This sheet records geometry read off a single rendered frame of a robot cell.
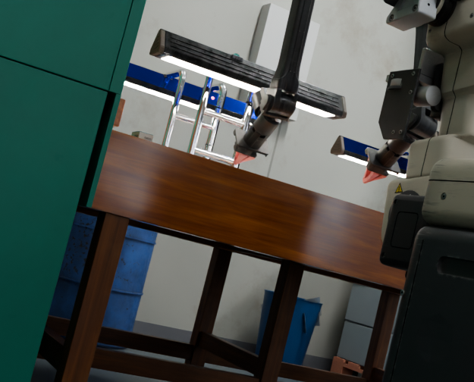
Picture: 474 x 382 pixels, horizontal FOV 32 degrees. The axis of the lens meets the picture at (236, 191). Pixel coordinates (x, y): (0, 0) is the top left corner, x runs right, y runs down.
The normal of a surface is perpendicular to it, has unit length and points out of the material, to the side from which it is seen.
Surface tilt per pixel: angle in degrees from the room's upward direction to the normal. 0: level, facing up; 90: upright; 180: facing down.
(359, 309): 90
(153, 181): 90
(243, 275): 90
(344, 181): 90
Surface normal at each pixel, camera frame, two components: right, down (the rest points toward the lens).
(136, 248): 0.76, 0.14
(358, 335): -0.85, -0.25
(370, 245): 0.43, 0.03
